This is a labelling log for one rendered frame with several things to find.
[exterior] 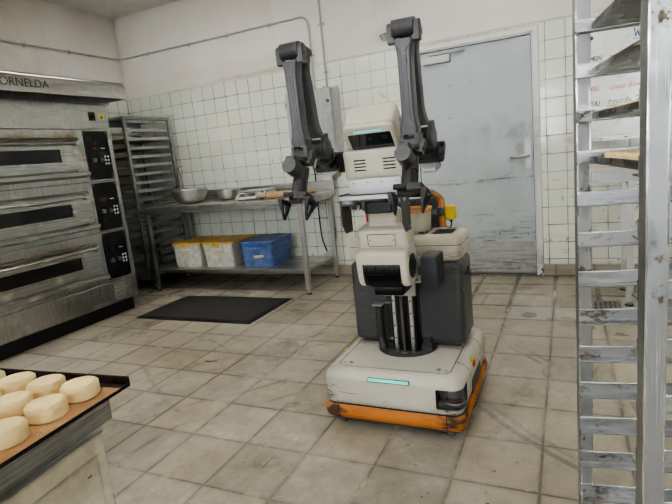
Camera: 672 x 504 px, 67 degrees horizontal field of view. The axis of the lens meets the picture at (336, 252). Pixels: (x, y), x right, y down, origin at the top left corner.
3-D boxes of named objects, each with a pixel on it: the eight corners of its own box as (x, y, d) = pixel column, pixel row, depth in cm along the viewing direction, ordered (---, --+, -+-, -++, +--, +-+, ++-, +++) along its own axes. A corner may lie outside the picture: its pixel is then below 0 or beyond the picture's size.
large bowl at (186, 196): (164, 206, 522) (161, 192, 519) (189, 201, 556) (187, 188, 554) (193, 204, 506) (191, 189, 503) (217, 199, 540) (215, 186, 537)
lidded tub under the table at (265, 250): (239, 267, 495) (236, 241, 491) (264, 257, 537) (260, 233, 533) (273, 267, 480) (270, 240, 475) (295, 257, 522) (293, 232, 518)
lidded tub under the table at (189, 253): (172, 267, 533) (168, 243, 528) (202, 258, 574) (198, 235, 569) (200, 268, 515) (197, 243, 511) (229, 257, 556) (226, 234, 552)
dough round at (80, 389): (58, 396, 71) (55, 383, 71) (96, 384, 74) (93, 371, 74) (65, 408, 67) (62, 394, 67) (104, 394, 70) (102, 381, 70)
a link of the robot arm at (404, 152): (426, 140, 175) (402, 142, 179) (417, 125, 165) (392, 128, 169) (424, 172, 173) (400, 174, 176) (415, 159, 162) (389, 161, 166)
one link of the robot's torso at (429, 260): (386, 291, 237) (381, 240, 232) (446, 293, 225) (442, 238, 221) (365, 309, 213) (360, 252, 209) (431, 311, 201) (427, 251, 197)
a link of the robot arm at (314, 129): (313, 39, 191) (290, 44, 195) (297, 39, 180) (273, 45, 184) (333, 156, 206) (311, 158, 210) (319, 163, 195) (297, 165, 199)
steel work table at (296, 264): (152, 291, 533) (136, 199, 516) (197, 274, 597) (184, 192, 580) (312, 295, 454) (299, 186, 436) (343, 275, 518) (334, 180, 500)
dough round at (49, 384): (20, 403, 71) (17, 389, 70) (41, 387, 76) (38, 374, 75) (55, 400, 70) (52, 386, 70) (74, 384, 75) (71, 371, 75)
